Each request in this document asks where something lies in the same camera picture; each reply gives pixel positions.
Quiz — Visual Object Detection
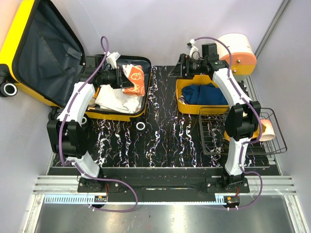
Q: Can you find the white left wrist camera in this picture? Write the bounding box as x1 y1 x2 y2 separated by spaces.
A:
106 52 121 69

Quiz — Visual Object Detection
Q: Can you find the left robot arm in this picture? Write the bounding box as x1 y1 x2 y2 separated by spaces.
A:
47 52 133 192

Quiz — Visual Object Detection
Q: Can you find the navy blue garment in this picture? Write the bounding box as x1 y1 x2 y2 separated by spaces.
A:
182 83 228 105

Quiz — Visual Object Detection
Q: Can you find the white pink drawer cabinet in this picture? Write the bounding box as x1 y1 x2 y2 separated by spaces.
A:
218 33 257 82

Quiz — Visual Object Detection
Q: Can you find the yellow Pikachu suitcase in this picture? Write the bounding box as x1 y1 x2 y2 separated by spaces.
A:
0 0 153 134

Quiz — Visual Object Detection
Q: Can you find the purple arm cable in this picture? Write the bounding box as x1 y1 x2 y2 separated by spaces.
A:
58 36 138 213
193 36 263 211

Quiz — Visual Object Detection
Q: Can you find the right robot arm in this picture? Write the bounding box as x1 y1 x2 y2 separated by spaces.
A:
169 43 262 193

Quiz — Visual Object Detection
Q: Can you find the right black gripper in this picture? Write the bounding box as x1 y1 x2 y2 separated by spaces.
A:
167 53 206 80

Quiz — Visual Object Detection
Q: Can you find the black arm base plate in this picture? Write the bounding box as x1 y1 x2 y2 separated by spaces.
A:
78 167 250 194

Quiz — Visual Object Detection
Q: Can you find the orange printed cloth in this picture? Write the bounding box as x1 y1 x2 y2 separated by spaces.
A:
122 64 145 97

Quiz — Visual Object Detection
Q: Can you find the pink white cup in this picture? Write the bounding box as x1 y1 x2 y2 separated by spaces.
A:
260 119 276 142

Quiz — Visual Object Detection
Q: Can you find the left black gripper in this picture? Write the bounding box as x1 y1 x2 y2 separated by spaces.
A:
98 66 134 89

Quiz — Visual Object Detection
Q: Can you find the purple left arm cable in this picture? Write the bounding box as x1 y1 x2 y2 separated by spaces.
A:
58 36 138 213

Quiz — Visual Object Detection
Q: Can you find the black wire rack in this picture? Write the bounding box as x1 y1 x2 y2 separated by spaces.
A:
199 108 287 156

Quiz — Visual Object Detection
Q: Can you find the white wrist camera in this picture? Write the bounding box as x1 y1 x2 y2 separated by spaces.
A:
187 39 199 59
106 52 121 69

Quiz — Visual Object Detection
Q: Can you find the black marble pattern mat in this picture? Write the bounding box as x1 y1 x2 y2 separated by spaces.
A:
52 65 277 168

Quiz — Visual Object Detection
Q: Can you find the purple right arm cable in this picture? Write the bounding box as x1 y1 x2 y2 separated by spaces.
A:
193 36 263 211

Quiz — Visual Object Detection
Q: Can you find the yellow plastic basket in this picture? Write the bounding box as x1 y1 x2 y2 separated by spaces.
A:
176 75 229 115

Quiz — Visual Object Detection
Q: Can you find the aluminium frame rail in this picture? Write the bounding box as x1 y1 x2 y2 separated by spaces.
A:
33 176 296 205

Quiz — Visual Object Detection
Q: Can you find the orange strap wristwatch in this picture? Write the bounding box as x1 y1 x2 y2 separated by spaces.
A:
88 98 96 107

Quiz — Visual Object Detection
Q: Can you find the yellow ceramic dish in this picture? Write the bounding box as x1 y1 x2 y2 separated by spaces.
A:
224 123 267 141

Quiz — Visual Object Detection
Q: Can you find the black white striped garment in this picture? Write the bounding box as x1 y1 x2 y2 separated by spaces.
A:
178 95 188 104

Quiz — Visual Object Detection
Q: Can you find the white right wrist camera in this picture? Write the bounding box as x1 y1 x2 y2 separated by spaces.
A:
187 39 199 59

